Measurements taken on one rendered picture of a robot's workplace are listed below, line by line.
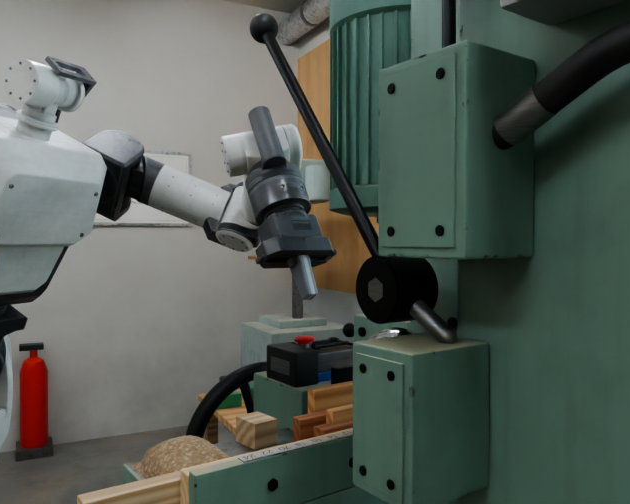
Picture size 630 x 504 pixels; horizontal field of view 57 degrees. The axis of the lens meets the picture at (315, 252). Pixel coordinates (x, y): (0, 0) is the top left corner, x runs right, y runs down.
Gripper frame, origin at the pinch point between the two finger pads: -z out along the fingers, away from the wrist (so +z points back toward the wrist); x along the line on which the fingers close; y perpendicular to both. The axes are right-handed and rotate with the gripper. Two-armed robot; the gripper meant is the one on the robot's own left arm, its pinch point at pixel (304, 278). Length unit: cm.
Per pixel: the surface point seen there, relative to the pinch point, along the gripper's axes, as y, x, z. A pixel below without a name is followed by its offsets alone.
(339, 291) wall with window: -191, -168, 82
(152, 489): 7.0, 29.1, -23.9
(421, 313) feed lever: 29.8, 12.0, -18.0
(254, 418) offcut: -5.5, 10.4, -17.1
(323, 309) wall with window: -215, -171, 80
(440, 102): 43.0, 16.6, -7.3
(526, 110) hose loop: 46.6, 13.4, -10.5
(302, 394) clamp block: -3.9, 3.3, -15.5
